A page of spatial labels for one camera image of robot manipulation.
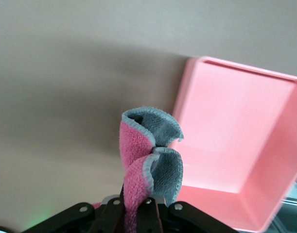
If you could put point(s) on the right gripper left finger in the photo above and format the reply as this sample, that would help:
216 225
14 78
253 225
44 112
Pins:
109 213

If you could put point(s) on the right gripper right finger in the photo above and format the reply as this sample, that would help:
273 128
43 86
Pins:
148 213

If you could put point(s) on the pink and grey cloth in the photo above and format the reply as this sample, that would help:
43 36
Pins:
133 145

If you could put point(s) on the pink plastic bin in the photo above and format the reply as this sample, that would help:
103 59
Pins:
235 121

